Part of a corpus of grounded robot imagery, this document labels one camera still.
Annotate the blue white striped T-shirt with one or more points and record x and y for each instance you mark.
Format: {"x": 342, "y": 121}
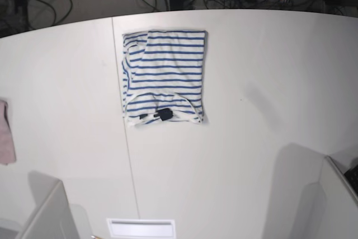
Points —
{"x": 163, "y": 76}

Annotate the white tray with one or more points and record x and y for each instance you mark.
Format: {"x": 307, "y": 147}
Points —
{"x": 141, "y": 228}

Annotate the pink cloth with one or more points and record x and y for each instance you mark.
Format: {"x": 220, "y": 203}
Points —
{"x": 7, "y": 145}

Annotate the black keyboard corner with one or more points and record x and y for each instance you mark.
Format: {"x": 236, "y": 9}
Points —
{"x": 352, "y": 177}

